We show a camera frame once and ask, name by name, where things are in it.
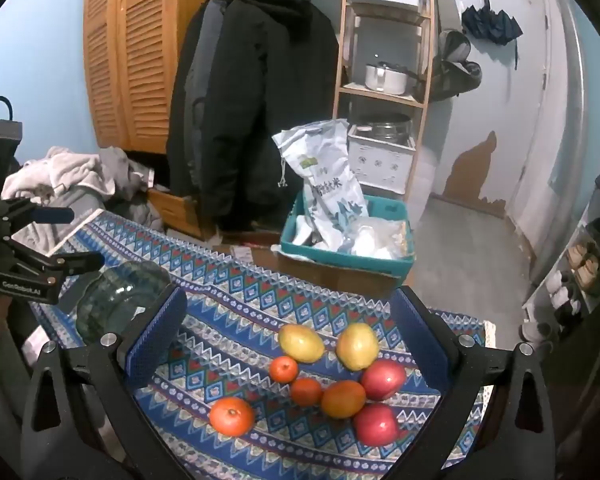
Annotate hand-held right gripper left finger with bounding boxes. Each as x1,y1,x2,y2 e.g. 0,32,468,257
20,282,190,480

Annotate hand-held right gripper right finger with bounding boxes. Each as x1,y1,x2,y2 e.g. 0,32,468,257
390,285,567,480

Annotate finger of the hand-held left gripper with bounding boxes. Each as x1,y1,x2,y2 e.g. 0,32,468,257
5,240,106,278
0,198,76,234

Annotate red apple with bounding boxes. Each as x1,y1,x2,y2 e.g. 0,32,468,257
353,404,401,445
361,358,409,402

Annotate yellow mango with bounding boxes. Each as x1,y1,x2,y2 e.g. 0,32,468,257
335,322,380,372
279,324,326,364

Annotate large orange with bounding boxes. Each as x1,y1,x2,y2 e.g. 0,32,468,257
209,396,256,436
321,380,368,420

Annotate medium dark orange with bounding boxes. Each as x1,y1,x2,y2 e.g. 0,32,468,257
290,377,324,407

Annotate small tangerine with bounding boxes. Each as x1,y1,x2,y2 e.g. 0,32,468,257
269,355,300,384

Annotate white towel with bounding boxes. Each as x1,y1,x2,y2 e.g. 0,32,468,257
1,146,117,212

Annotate grey clothing pile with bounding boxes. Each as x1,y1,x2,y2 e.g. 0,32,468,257
55,146,167,233

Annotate blue patterned tablecloth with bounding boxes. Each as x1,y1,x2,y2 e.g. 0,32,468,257
27,210,497,480

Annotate brown cardboard box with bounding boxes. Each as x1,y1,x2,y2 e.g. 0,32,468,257
274,249,407,292

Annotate clear plastic bag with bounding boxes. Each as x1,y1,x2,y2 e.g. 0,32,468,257
339,216,412,262

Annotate teal plastic crate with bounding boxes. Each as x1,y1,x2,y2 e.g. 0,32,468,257
279,191,417,287

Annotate wooden louvred wardrobe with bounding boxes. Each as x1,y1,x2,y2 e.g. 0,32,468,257
82,0,231,157

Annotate white patterned storage box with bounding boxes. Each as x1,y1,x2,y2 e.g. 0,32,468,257
347,135,415,195

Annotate collection of shoes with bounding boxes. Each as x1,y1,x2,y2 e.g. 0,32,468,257
520,216,600,342

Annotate white rice bag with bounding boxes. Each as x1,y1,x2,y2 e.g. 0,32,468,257
271,119,370,252

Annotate steel pot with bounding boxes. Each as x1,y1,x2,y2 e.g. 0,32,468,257
354,112,414,144

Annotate black hanging coat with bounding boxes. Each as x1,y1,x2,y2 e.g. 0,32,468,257
166,0,340,234

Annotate white door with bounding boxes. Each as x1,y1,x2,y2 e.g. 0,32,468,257
505,0,590,281

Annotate white enamel pot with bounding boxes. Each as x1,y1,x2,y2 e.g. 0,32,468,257
363,61,422,96

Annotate grey hanging bag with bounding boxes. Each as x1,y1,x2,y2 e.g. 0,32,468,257
427,29,484,104

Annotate wooden shelf unit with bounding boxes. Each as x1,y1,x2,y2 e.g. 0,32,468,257
332,0,439,197

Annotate dark blue umbrella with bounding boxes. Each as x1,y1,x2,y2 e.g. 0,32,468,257
460,3,524,69

